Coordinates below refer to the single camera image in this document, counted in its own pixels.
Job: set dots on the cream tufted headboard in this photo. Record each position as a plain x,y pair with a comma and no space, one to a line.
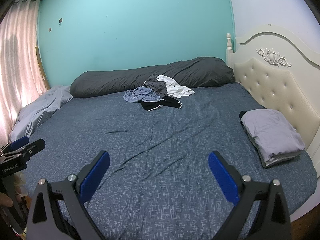
272,85

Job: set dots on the wall hook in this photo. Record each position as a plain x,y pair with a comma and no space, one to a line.
60,21

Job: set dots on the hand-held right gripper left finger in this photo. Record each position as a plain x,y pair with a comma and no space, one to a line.
95,177

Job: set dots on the dark grey long pillow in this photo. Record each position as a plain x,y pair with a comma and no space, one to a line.
120,80

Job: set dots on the person's left hand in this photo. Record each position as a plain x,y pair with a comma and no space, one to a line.
6,201

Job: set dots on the wooden window trim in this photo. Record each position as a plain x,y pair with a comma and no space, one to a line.
42,67

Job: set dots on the black garment with white trim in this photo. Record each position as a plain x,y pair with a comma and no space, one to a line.
160,103

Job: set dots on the bed with blue patterned sheet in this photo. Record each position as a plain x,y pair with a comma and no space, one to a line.
155,155

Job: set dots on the light grey blanket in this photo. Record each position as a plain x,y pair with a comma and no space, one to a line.
40,110

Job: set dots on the blue plaid shorts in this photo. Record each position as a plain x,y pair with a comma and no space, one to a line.
140,95

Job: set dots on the pink curtain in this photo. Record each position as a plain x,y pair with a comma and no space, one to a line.
17,67

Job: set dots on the stack of folded grey clothes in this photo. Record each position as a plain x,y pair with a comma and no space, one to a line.
270,135

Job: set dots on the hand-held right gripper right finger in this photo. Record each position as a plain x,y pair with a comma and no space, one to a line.
222,177

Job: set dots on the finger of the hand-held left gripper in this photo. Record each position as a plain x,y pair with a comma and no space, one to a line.
33,148
21,142

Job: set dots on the dark grey garment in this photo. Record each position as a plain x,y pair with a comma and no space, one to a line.
157,86

